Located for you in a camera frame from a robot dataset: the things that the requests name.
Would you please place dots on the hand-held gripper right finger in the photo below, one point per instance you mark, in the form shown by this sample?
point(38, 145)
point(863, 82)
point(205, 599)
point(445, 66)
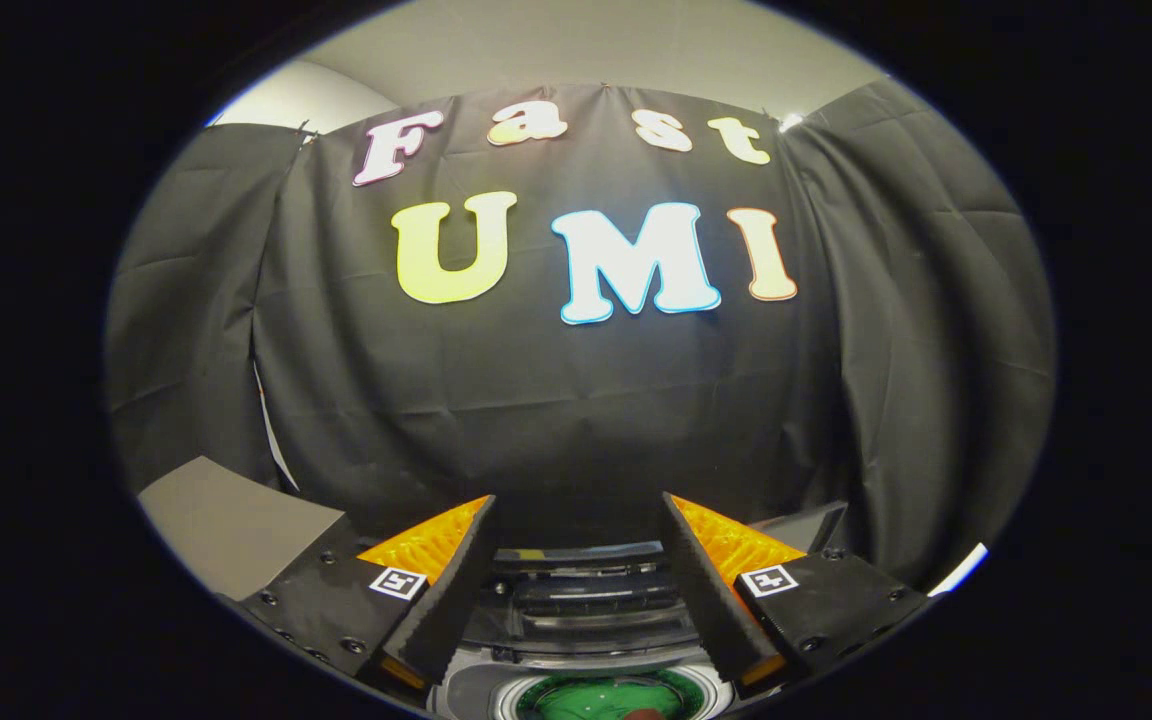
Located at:
point(706, 590)

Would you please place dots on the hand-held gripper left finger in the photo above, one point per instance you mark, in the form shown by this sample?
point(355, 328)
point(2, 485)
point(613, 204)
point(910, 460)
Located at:
point(446, 590)

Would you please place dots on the green polo shirt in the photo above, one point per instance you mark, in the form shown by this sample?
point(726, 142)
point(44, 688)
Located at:
point(596, 700)

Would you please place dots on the black backdrop cloth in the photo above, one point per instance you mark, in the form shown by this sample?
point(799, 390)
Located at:
point(556, 400)

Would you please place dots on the grey cabinet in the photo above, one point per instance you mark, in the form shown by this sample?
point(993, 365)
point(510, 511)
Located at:
point(226, 525)

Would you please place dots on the white paper sheet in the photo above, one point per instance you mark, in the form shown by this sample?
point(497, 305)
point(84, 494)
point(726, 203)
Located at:
point(958, 570)

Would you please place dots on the ceiling light panel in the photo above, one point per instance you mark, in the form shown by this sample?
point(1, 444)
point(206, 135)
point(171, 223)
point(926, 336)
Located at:
point(790, 122)

